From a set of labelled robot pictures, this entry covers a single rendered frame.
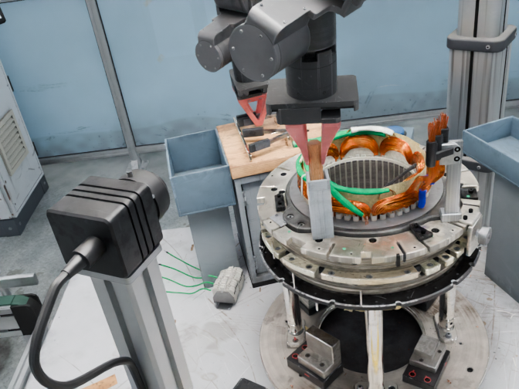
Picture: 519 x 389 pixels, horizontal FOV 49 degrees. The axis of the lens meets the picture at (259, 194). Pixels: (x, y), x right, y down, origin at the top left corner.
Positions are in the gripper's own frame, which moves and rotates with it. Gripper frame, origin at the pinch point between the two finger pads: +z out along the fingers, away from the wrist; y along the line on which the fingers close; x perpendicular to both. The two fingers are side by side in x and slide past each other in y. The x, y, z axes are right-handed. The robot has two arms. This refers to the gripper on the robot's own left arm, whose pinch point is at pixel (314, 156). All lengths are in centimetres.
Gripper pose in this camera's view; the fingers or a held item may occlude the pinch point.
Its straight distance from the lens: 69.9
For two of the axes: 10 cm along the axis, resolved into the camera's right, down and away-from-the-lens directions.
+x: 0.8, -6.0, 7.9
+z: 1.0, 8.0, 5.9
